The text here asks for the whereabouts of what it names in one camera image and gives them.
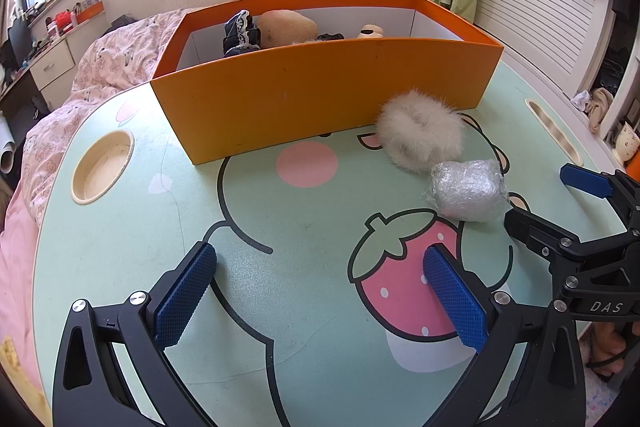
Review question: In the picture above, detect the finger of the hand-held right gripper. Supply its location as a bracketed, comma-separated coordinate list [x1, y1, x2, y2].
[505, 207, 640, 280]
[560, 163, 640, 233]

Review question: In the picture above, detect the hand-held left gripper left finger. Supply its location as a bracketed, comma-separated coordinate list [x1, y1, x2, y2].
[52, 242, 218, 427]

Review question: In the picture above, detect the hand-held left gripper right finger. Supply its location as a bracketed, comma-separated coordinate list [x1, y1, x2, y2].
[422, 244, 587, 427]

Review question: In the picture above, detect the plastic-wrapped ball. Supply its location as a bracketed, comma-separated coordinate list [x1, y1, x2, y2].
[424, 159, 510, 224]

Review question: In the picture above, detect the white fluffy pom-pom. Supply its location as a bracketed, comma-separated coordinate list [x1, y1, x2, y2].
[375, 89, 466, 174]

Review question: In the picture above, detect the orange storage box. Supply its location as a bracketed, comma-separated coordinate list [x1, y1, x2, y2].
[150, 0, 505, 166]

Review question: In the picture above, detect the black lace-trimmed cloth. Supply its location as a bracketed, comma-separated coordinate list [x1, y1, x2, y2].
[221, 9, 263, 58]

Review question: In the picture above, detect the tan plush toy blue tag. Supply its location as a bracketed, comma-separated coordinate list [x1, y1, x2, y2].
[255, 9, 319, 50]

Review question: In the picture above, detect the green cartoon print desktop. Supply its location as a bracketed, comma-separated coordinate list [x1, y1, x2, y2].
[32, 62, 628, 427]

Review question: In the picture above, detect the person's right hand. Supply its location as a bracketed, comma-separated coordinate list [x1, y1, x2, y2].
[592, 321, 626, 360]

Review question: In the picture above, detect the white mug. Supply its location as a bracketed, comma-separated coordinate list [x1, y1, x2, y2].
[615, 121, 638, 160]

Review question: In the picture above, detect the beige cloth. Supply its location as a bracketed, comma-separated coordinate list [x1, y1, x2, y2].
[586, 88, 615, 132]

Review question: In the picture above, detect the floral patterned mat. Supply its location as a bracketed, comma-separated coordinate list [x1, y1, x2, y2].
[580, 352, 626, 427]

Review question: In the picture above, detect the pink bed sheet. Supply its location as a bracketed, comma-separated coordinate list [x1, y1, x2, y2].
[0, 187, 51, 398]

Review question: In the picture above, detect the yellow printed cloth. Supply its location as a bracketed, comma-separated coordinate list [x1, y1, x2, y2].
[0, 337, 36, 393]

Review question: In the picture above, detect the rolled white paper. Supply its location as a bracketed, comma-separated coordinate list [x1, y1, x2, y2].
[0, 114, 18, 175]

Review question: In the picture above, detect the pink floral quilt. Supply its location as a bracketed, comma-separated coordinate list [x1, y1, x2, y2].
[22, 7, 201, 228]

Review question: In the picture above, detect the dark wooden desk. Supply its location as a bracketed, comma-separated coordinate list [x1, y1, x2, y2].
[0, 72, 51, 132]

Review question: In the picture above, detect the white drawer cabinet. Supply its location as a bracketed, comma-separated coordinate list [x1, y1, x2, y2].
[27, 36, 77, 90]

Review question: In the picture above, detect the orange shelf organizer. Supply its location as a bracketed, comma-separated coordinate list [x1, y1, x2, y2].
[75, 2, 105, 24]

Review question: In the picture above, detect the black monitor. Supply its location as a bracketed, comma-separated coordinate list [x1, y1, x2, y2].
[7, 17, 33, 65]

